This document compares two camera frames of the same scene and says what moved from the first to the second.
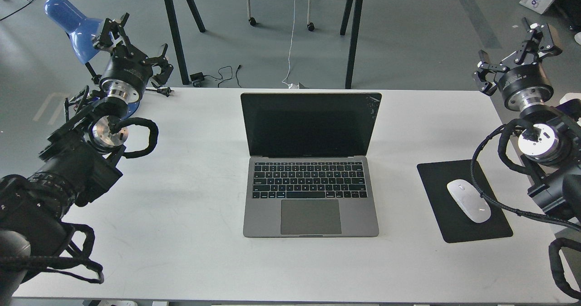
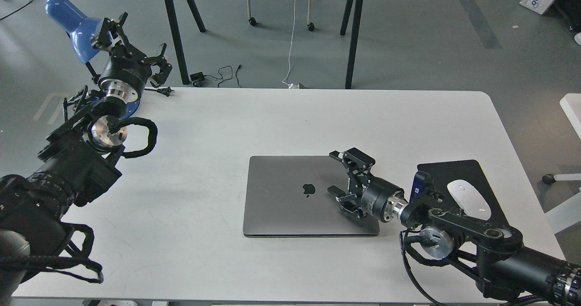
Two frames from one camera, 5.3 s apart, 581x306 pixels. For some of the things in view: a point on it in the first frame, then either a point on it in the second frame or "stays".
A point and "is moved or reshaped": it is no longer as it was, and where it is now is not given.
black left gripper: (128, 76) stays
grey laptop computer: (308, 173) is moved or reshaped
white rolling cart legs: (310, 25) stays
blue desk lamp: (81, 32) stays
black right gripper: (524, 86) → (367, 193)
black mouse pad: (455, 224) stays
